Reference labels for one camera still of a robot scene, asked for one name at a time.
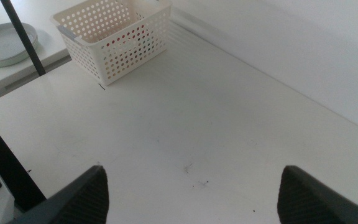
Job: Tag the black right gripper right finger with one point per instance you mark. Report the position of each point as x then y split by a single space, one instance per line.
306 202

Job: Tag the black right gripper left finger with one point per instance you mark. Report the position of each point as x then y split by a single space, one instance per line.
79 202

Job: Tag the red cola can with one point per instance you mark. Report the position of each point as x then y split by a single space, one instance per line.
126 36

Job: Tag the black upright panel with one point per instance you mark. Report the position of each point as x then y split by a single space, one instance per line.
8 168

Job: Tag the white perforated plastic basket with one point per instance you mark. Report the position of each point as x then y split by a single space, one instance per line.
120 59

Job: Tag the white side table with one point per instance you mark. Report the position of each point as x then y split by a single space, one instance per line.
51 43

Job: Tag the black slanted pole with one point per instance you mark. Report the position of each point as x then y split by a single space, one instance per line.
23 37

